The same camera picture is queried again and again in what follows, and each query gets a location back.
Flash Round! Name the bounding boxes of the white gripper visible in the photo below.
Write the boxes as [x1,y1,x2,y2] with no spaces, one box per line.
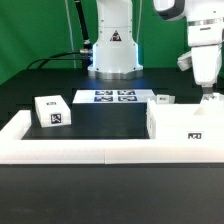
[191,44,222,87]

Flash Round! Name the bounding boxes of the white cabinet door panel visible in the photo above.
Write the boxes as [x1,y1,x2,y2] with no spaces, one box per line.
[200,93,224,114]
[156,94,175,104]

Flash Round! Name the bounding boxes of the white cabinet body box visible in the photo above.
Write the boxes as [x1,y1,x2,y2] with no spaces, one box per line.
[147,100,224,141]

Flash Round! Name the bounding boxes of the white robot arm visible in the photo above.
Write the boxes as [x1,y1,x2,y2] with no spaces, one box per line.
[88,0,224,87]

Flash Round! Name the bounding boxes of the white cabinet top block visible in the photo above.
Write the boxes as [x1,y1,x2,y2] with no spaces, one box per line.
[35,95,71,128]

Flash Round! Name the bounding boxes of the white base marker plate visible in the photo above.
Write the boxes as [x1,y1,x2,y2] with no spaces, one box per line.
[73,89,155,104]

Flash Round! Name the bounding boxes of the white U-shaped obstacle fence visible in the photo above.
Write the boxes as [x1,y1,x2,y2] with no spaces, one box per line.
[0,110,224,164]

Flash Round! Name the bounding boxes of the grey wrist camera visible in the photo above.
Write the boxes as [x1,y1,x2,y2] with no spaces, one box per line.
[177,51,192,71]

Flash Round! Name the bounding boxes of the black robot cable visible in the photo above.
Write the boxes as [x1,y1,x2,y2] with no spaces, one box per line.
[25,0,94,70]

